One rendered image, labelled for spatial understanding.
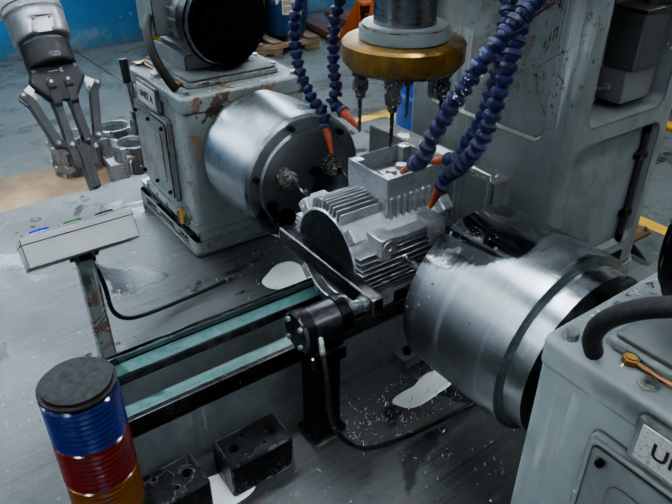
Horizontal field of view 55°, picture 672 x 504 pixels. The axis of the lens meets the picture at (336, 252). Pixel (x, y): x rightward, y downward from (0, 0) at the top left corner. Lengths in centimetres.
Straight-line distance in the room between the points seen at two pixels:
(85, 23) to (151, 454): 585
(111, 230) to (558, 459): 72
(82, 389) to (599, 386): 45
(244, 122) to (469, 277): 59
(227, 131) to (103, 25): 547
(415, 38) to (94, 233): 56
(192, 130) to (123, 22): 543
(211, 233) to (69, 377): 92
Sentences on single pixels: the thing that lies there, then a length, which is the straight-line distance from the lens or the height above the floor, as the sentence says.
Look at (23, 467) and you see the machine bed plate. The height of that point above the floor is 80.
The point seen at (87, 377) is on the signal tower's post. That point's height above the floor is 122.
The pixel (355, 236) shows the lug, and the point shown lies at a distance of 95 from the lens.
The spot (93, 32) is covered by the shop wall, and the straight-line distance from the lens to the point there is 665.
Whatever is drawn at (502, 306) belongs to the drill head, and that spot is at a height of 112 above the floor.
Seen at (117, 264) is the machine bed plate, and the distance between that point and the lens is 148.
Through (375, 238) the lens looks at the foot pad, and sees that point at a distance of 96.
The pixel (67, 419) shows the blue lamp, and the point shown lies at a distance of 53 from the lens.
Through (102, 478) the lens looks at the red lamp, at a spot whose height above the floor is 114.
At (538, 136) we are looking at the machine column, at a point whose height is 118.
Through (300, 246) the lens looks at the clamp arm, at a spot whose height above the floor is 103.
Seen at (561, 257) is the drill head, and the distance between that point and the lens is 79.
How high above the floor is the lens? 156
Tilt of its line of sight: 32 degrees down
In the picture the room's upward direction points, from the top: straight up
